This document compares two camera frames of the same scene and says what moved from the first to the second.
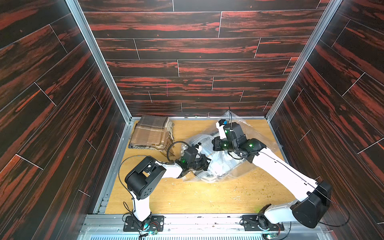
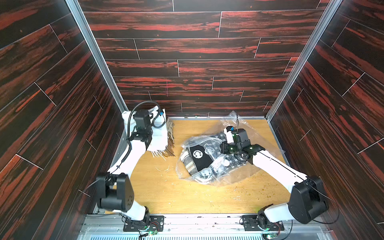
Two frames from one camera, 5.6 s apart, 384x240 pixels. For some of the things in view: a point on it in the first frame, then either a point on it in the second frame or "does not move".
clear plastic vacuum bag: (234, 148) does not move
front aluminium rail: (193, 227) does not move
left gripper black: (202, 159) → (141, 112)
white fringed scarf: (221, 162) → (159, 144)
